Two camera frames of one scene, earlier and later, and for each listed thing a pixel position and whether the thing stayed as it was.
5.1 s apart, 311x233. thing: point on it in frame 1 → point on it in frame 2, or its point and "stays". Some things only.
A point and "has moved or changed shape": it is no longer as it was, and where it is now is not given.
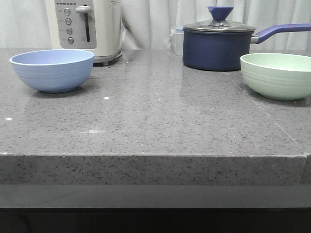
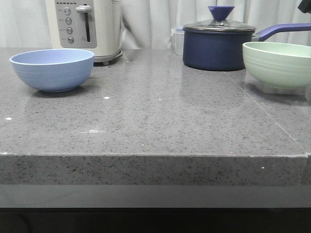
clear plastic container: (177, 36) stays
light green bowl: (280, 76) has moved or changed shape
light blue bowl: (54, 71) stays
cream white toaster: (94, 25) stays
